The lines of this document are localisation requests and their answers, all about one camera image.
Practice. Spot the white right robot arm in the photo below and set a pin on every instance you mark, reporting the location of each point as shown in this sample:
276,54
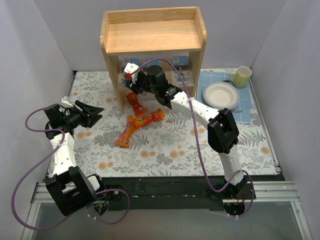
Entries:
222,130

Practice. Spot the orange razor pack upper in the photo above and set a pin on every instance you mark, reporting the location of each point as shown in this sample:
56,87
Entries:
138,108

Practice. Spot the white paper plate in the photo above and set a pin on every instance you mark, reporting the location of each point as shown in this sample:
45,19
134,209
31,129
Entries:
221,95

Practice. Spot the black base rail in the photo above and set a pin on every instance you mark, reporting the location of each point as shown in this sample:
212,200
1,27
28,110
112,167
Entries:
164,193

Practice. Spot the yellow-green mug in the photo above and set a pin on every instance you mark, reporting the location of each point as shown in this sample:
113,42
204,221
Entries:
240,77

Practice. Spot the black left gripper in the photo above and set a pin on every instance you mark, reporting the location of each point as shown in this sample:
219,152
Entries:
83,115

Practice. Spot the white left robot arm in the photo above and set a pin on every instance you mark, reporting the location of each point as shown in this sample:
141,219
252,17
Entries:
67,170

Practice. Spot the orange razor pack long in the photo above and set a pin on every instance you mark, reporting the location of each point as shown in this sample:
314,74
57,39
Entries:
124,139

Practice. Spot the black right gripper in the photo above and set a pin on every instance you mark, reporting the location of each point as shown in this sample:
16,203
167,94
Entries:
136,83

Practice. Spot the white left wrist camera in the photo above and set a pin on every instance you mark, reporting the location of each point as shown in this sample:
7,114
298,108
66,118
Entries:
65,102

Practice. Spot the blue razor blister pack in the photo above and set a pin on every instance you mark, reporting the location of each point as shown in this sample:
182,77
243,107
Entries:
182,65
125,61
147,62

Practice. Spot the orange razor pack middle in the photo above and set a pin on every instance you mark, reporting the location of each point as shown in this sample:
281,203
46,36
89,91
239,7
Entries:
147,119

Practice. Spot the wooden two-tier shelf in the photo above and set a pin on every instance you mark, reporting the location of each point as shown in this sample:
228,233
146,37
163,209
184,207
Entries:
154,32

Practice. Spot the floral patterned table mat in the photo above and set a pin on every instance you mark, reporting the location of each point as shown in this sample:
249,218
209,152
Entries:
173,146

